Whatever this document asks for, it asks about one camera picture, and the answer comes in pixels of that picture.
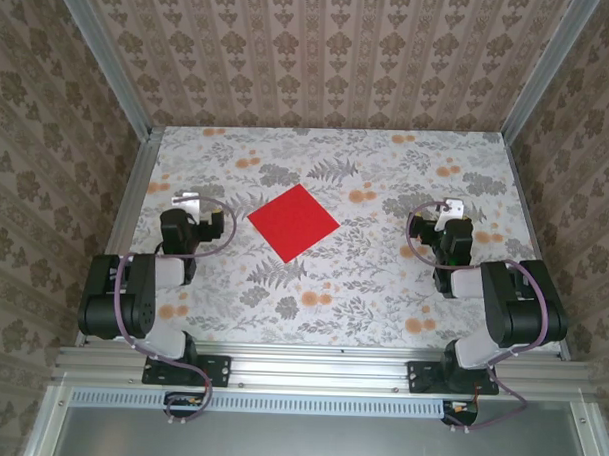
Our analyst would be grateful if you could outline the black connector board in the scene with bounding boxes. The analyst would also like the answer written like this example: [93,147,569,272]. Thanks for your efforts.
[440,398,481,429]
[163,390,211,420]

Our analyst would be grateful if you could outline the left aluminium side rail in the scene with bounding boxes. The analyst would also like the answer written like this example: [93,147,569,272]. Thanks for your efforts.
[74,124,164,349]

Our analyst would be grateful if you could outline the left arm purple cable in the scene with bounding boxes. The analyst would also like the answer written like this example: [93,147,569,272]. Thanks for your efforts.
[110,193,240,427]

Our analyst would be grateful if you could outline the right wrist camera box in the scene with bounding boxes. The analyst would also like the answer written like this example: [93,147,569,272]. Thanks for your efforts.
[435,196,467,234]

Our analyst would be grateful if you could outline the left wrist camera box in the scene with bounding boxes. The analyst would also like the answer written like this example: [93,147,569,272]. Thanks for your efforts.
[171,191,203,221]

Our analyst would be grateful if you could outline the aluminium frame post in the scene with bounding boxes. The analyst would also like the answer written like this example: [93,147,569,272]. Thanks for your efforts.
[47,0,158,139]
[500,0,602,144]

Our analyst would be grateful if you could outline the red square paper sheet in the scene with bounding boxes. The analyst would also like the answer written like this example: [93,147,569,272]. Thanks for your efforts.
[245,181,343,266]

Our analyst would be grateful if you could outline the grey sheet metal panel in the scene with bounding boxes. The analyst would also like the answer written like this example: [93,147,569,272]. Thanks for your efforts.
[23,382,609,456]

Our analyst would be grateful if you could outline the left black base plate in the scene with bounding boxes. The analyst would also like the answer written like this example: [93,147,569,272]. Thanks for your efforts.
[142,350,232,388]

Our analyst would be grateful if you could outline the aluminium mounting rail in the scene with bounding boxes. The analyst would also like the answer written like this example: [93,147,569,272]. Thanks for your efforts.
[51,334,601,402]

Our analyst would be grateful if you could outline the right aluminium frame post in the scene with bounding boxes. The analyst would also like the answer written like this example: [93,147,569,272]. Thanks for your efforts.
[500,0,602,144]

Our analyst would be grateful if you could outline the left aluminium frame post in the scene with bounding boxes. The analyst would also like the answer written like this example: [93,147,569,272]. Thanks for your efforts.
[47,0,158,139]

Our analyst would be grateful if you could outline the floral patterned table cover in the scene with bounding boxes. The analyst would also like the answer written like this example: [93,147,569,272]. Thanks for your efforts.
[102,119,572,356]

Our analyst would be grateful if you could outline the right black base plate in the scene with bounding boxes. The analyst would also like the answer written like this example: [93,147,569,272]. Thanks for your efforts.
[406,360,501,399]

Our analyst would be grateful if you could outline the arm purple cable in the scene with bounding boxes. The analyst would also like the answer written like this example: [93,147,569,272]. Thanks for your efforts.
[399,201,551,437]
[110,193,240,427]

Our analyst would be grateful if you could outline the left black connector board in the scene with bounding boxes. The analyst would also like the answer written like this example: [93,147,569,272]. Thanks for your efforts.
[163,390,211,420]

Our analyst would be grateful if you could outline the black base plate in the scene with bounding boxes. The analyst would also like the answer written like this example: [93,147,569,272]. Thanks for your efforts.
[406,360,501,399]
[142,350,232,388]

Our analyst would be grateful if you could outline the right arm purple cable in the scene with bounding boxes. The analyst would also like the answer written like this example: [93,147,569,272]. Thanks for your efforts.
[399,201,551,437]

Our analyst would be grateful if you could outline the right aluminium side rail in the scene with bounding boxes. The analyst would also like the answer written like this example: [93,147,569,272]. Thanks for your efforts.
[494,134,582,361]

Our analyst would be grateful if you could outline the aluminium side rail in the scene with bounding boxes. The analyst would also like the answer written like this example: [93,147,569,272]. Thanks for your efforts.
[494,134,582,361]
[74,124,164,349]

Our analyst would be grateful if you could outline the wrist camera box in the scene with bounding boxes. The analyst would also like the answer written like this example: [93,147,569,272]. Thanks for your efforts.
[435,196,467,234]
[171,191,203,221]

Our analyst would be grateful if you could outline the slotted grey cable duct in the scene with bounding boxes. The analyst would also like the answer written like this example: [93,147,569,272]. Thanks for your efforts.
[70,385,448,419]

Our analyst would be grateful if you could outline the right black connector board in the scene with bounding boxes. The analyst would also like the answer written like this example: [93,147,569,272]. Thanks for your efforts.
[440,398,481,429]

